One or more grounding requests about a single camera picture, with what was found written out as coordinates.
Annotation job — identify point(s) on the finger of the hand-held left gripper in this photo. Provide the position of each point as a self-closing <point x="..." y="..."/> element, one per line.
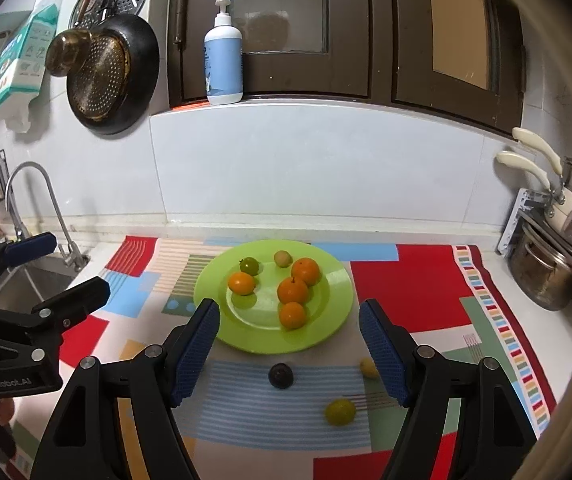
<point x="75" y="300"/>
<point x="30" y="250"/>

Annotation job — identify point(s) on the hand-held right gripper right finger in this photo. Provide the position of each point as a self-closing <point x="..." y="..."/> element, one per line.
<point x="386" y="355"/>

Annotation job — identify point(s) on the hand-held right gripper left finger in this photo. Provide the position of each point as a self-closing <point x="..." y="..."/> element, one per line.
<point x="193" y="350"/>

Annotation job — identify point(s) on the tan longan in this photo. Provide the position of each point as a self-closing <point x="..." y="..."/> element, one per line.
<point x="368" y="367"/>

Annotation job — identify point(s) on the green plate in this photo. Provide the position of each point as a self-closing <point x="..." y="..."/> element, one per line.
<point x="266" y="332"/>

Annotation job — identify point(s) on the dark purple plum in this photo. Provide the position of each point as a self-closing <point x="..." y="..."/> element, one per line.
<point x="281" y="375"/>

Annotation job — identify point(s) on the orange tangerine with stem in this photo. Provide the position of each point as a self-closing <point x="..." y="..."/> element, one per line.
<point x="293" y="291"/>

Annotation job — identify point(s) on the brown kiwi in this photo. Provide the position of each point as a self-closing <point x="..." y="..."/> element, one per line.
<point x="283" y="258"/>

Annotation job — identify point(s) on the person's left hand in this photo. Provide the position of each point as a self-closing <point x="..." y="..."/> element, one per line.
<point x="3" y="411"/>

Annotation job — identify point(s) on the stainless steel sink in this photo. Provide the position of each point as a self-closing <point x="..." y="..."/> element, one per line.
<point x="35" y="282"/>

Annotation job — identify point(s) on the multicoloured patchwork tablecloth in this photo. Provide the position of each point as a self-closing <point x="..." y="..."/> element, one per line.
<point x="416" y="290"/>

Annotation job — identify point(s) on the slim gooseneck faucet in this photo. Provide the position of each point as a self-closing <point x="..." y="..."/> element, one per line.
<point x="30" y="172"/>

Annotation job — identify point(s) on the white plastic bag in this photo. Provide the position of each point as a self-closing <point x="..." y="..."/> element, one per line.
<point x="20" y="115"/>

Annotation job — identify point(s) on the stainless steel pot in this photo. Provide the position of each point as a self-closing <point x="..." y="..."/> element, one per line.
<point x="541" y="270"/>

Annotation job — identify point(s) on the brass perforated strainer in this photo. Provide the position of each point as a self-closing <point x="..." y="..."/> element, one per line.
<point x="98" y="80"/>

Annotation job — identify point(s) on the green white tissue pack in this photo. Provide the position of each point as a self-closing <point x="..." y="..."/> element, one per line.
<point x="18" y="65"/>

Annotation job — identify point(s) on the metal dish rack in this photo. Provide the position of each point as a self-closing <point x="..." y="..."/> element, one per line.
<point x="516" y="215"/>

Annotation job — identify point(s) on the small brass pot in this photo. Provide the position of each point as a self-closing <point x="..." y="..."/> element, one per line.
<point x="68" y="52"/>

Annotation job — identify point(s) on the black frying pan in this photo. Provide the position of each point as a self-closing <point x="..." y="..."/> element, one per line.
<point x="140" y="75"/>

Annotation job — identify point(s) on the white blue pump bottle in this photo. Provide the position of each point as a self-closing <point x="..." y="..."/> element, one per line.
<point x="223" y="60"/>

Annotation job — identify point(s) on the dark wooden window sash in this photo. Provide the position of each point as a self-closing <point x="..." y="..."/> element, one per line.
<point x="276" y="75"/>
<point x="506" y="60"/>

